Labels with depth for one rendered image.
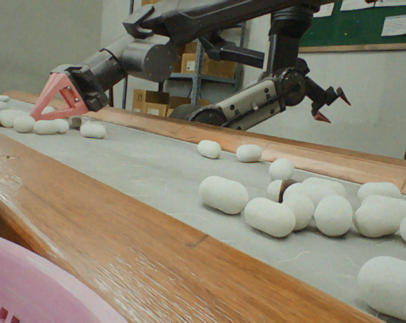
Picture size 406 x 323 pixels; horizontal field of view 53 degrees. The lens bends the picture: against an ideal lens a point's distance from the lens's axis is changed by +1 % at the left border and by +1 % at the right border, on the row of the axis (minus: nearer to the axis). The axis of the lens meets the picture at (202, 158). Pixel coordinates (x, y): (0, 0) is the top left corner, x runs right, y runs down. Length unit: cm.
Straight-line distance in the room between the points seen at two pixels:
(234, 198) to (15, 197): 13
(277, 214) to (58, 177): 11
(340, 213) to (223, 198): 7
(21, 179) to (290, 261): 13
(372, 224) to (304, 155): 26
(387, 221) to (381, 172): 20
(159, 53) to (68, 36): 479
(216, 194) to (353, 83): 244
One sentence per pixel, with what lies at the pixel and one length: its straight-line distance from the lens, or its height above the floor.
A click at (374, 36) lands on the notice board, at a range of 264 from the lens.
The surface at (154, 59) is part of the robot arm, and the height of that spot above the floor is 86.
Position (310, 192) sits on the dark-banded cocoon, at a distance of 27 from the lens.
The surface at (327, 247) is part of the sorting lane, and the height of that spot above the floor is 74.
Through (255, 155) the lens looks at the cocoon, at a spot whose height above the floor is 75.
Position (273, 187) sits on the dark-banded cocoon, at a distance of 29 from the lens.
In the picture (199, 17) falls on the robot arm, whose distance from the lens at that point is 67.
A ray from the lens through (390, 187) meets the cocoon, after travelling 34.
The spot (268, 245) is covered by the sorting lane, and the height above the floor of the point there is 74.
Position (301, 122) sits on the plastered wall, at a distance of 285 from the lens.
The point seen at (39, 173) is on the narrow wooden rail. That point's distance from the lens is 21.
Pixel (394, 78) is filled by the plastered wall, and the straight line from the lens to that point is 255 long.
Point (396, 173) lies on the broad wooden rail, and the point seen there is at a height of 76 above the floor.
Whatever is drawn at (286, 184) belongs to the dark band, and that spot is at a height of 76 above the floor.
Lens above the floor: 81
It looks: 8 degrees down
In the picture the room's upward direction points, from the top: 6 degrees clockwise
